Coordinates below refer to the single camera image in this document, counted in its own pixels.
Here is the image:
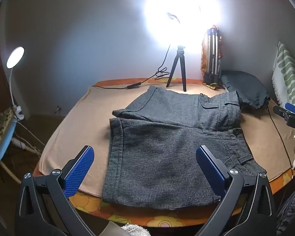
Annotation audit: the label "dark folded garment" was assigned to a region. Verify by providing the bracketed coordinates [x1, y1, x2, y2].
[220, 70, 271, 110]

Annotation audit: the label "black ring light cable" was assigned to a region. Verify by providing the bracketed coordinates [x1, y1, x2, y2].
[92, 43, 174, 90]

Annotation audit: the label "beige blanket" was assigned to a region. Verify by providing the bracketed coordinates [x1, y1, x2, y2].
[37, 80, 295, 198]

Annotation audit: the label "folded silver tripod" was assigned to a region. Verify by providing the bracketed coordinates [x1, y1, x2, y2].
[203, 28, 222, 84]

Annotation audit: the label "grey checked pants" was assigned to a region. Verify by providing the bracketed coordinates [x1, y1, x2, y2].
[103, 86, 267, 210]

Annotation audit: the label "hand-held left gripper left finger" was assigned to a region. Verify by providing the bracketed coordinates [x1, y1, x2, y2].
[15, 146, 95, 236]

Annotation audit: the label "bright ring light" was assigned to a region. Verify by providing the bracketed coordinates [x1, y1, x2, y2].
[144, 0, 223, 54]

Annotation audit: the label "thin black cable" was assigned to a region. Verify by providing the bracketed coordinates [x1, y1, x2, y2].
[267, 107, 294, 171]

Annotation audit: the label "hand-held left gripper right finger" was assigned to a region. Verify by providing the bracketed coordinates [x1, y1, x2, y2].
[194, 146, 277, 236]

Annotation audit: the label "blue chair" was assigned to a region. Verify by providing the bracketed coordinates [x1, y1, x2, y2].
[0, 118, 23, 185]

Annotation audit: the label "green and white patterned cloth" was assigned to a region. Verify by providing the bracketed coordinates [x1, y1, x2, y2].
[271, 41, 295, 107]

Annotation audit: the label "white knit cloth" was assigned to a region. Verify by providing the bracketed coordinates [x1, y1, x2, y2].
[120, 223, 150, 236]

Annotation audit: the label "white desk lamp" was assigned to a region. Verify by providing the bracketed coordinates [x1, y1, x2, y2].
[6, 45, 25, 121]

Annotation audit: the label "small black tripod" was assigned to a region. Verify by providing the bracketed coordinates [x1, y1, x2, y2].
[166, 45, 187, 92]

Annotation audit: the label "person's dark striped clothing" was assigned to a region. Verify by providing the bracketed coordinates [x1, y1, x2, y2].
[276, 182, 295, 236]

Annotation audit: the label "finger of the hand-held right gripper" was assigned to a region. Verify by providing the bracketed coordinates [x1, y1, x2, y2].
[273, 106, 295, 130]
[284, 102, 295, 115]

